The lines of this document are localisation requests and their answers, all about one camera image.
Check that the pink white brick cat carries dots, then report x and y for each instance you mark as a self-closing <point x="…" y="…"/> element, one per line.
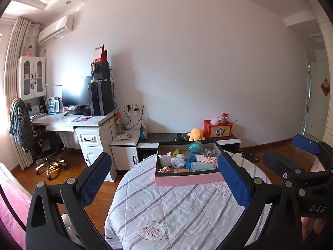
<point x="210" y="159"/>

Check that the white eared holder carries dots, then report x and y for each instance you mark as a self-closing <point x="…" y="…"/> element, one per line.
<point x="164" y="160"/>

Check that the black floor scale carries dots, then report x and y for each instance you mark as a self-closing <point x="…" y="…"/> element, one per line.
<point x="249" y="157"/>

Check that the white bedside cabinet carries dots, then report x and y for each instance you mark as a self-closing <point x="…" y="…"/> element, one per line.
<point x="122" y="156"/>

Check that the yellow plush toy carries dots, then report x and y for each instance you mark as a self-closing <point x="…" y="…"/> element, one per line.
<point x="196" y="133"/>

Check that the black keyboard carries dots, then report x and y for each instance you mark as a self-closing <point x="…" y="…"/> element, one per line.
<point x="75" y="112"/>

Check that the black low cabinet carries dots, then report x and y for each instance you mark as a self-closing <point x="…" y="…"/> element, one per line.
<point x="161" y="136"/>

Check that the white door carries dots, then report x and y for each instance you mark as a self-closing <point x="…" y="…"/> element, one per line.
<point x="320" y="109"/>

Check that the yellow highlighter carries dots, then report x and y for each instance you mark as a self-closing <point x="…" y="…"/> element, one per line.
<point x="176" y="152"/>

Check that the striped quilt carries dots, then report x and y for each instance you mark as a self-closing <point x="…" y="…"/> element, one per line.
<point x="182" y="213"/>

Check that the small blue block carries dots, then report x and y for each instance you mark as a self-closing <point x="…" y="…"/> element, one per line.
<point x="190" y="161"/>

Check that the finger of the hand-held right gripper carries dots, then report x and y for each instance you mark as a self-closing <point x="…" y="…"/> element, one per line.
<point x="275" y="161"/>
<point x="305" y="143"/>

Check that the red printed box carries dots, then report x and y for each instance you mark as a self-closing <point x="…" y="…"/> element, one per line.
<point x="218" y="131"/>

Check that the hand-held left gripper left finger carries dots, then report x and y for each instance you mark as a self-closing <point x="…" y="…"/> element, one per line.
<point x="95" y="179"/>

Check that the orange-capped bottle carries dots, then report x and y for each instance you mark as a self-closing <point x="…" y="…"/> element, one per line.
<point x="119" y="123"/>

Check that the blue snack bag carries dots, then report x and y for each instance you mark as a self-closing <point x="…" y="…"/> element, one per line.
<point x="143" y="132"/>

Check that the beige curtain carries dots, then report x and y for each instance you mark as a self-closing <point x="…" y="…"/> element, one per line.
<point x="15" y="70"/>

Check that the teal brush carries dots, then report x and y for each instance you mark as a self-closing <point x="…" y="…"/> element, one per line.
<point x="195" y="147"/>

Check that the white glass-door cabinet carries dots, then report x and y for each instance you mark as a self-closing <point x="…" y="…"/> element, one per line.
<point x="31" y="78"/>

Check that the pink white packet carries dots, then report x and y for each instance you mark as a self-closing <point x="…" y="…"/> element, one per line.
<point x="125" y="136"/>

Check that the pink mouse pad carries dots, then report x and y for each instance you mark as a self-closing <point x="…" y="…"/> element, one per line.
<point x="81" y="119"/>

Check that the pink printed cloth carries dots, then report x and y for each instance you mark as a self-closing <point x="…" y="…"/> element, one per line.
<point x="318" y="165"/>

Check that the black computer tower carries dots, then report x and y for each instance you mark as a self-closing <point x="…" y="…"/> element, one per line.
<point x="101" y="99"/>

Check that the red door decoration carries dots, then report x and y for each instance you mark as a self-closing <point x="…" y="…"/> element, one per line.
<point x="325" y="87"/>

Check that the person's right hand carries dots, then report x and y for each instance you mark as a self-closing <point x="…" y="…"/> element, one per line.
<point x="309" y="226"/>

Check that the row of books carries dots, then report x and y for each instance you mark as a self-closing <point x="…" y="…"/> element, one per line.
<point x="39" y="108"/>

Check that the small pink doll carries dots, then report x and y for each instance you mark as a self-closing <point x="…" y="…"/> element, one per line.
<point x="29" y="50"/>

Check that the pink plush toy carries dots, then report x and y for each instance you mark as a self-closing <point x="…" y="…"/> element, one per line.
<point x="215" y="120"/>

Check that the white air conditioner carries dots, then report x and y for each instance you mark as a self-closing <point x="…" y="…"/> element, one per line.
<point x="56" y="30"/>

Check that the white cartoon figure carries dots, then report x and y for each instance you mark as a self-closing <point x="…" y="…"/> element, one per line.
<point x="178" y="162"/>

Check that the white desk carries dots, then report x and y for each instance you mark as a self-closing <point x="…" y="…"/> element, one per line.
<point x="59" y="119"/>

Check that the clear plastic box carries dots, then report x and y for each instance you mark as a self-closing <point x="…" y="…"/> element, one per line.
<point x="204" y="167"/>

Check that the small red card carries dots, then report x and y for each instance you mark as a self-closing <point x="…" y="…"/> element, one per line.
<point x="224" y="116"/>

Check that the black computer monitor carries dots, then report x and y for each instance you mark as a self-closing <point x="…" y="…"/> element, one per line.
<point x="75" y="93"/>

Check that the pink storage box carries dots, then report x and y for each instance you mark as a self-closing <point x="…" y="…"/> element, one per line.
<point x="187" y="179"/>

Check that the pink brick toy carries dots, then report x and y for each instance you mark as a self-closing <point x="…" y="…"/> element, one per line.
<point x="165" y="170"/>

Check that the pink blanket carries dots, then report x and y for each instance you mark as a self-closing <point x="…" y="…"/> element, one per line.
<point x="13" y="205"/>

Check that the black office chair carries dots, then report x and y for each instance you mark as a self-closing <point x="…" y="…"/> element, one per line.
<point x="46" y="145"/>

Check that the red triangular pennant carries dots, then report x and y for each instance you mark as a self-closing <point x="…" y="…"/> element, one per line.
<point x="103" y="54"/>

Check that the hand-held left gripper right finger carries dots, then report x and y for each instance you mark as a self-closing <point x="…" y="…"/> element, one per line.
<point x="234" y="179"/>

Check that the blue white box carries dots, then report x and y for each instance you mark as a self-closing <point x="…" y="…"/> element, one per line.
<point x="53" y="105"/>

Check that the black speaker box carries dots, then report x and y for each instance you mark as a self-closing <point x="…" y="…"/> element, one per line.
<point x="101" y="71"/>

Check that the dark printed jacket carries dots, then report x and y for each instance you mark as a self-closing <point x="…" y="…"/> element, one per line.
<point x="20" y="125"/>

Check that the window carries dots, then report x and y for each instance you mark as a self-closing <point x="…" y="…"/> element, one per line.
<point x="2" y="83"/>

